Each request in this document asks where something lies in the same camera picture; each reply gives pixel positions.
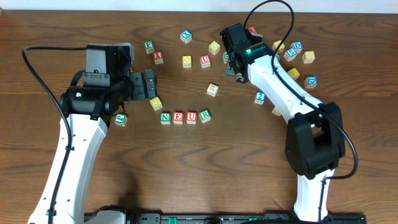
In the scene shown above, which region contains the green N block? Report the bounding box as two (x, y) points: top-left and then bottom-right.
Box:
(160, 113), (171, 124)

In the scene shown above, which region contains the red E block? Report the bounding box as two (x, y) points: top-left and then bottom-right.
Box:
(172, 111), (184, 124)

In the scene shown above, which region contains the red u block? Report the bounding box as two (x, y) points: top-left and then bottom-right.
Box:
(200, 55), (211, 68)
(187, 111), (198, 124)

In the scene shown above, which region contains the green R block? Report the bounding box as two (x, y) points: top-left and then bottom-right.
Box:
(199, 110), (211, 123)

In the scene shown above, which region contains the yellow S block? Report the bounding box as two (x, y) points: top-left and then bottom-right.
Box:
(272, 107), (281, 116)

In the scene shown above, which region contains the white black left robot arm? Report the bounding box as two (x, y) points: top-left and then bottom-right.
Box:
(29, 69), (157, 223)

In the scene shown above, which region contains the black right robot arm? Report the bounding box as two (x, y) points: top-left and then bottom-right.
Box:
(226, 42), (346, 222)

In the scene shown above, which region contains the green B block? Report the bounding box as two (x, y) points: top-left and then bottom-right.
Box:
(223, 52), (229, 63)

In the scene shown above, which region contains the yellow block left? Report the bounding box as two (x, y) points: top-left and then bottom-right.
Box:
(150, 96), (163, 111)

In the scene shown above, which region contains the red Y block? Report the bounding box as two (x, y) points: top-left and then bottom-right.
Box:
(153, 51), (164, 64)

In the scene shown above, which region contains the yellow block top middle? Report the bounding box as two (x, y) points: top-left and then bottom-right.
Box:
(208, 40), (221, 55)

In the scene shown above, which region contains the plain white wooden block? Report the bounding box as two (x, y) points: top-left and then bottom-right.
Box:
(206, 83), (219, 97)

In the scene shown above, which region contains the green F block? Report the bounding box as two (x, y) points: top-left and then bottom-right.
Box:
(144, 40), (155, 54)

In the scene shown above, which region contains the blue 2 block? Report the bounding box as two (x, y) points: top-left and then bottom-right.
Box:
(254, 91), (266, 105)

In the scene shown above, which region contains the red H block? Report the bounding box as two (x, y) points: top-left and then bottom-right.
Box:
(248, 26), (257, 34)

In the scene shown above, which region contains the yellow O block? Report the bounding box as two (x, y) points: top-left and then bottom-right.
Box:
(182, 55), (192, 68)

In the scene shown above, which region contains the green J block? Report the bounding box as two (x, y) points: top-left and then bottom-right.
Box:
(114, 113), (128, 126)

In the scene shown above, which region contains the yellow block upper right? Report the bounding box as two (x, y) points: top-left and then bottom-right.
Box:
(272, 40), (285, 53)

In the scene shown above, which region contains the blue S block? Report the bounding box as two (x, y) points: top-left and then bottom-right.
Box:
(284, 48), (297, 62)

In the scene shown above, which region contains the blue X block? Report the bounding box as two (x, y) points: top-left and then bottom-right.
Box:
(180, 29), (192, 44)

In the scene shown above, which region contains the blue D block upper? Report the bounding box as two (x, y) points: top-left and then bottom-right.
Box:
(290, 41), (303, 54)

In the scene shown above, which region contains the blue d block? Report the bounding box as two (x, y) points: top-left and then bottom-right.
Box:
(304, 76), (318, 88)
(290, 41), (303, 54)

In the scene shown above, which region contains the yellow 8 block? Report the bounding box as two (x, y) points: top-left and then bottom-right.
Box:
(302, 51), (315, 64)

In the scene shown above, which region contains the blue D block lower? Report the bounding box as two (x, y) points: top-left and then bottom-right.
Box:
(304, 76), (318, 88)

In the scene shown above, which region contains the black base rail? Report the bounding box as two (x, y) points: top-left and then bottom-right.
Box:
(83, 212), (368, 224)

